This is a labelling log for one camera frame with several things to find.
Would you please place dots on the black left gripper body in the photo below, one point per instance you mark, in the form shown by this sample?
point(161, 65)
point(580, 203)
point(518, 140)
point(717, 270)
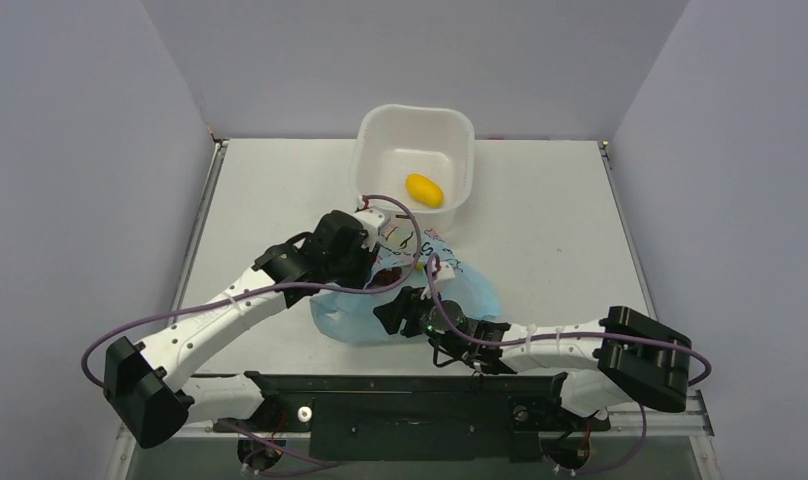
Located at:
point(350, 272)

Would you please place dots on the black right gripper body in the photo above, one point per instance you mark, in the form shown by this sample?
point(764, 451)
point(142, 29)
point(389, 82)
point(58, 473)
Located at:
point(408, 312)

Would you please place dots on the yellow fake fruit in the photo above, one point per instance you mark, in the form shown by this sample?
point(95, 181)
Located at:
point(424, 191)

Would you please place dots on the dark red fake fruit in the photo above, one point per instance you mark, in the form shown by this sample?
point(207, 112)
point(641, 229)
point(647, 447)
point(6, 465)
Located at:
point(386, 277)

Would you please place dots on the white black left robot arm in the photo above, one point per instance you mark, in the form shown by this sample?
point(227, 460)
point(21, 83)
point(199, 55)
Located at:
point(151, 385)

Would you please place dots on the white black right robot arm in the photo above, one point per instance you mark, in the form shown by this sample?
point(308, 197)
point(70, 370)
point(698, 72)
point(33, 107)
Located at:
point(625, 356)

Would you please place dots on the white plastic basket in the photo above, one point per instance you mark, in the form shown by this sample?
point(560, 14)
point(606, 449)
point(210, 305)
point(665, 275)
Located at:
point(395, 141)

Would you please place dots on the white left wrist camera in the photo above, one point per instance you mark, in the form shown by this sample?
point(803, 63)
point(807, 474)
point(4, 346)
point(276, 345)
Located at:
point(373, 219)

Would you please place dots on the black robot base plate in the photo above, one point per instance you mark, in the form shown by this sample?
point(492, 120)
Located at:
point(415, 418)

